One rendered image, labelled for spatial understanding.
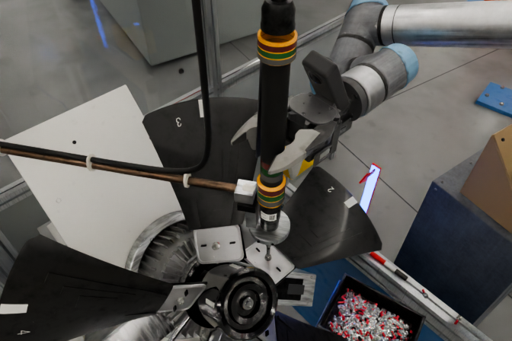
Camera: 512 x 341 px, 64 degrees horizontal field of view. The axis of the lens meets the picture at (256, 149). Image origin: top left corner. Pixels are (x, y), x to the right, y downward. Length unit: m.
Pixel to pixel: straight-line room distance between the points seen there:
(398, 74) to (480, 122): 2.56
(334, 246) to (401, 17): 0.45
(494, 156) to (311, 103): 0.64
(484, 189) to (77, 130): 0.98
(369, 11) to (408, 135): 2.15
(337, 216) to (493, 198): 0.47
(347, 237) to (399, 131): 2.11
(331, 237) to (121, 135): 0.48
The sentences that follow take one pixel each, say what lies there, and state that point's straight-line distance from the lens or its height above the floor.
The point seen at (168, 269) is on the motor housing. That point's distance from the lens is 0.83.
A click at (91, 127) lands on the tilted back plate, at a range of 0.89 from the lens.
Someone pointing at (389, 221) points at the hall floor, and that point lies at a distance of 2.41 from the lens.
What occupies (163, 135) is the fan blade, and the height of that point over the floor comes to 1.38.
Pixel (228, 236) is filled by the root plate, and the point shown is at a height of 1.27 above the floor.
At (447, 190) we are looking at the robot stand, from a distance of 1.25.
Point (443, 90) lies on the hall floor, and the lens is 3.43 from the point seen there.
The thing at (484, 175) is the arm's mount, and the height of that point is 1.10.
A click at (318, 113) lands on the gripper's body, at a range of 0.58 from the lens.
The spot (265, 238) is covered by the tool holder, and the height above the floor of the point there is 1.31.
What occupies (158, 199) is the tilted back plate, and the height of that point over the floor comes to 1.17.
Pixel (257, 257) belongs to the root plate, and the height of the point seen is 1.19.
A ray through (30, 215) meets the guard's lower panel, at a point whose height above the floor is 0.88.
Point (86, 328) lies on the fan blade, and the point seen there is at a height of 1.24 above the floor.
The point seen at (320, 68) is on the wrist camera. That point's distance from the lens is 0.54.
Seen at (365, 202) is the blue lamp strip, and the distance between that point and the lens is 1.07.
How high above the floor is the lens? 1.88
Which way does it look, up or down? 45 degrees down
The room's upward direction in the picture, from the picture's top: straight up
